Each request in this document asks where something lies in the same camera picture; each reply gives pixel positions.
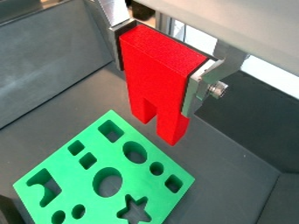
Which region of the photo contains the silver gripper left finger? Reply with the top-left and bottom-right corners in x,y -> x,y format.
96,0 -> 136,71

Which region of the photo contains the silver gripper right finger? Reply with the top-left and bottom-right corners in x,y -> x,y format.
181,40 -> 248,117

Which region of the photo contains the red double-square peg block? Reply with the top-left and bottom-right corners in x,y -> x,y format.
118,24 -> 206,145

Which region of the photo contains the green shape-sorting board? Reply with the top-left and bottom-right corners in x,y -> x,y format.
13,111 -> 194,224

